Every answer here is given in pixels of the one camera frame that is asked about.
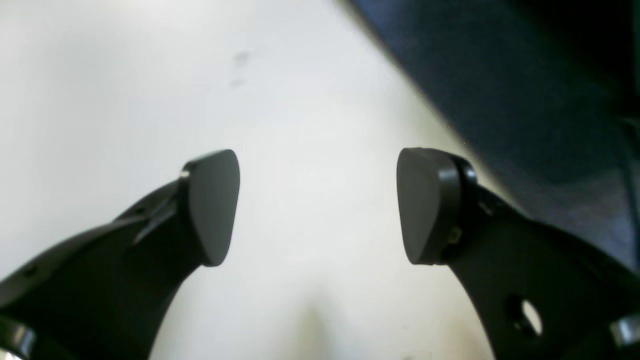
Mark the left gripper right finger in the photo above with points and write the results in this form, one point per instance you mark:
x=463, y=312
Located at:
x=539, y=292

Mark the navy blue T-shirt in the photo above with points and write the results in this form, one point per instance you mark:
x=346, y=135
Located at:
x=544, y=92

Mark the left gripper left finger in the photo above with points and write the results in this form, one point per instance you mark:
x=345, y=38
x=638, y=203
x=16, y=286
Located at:
x=103, y=294

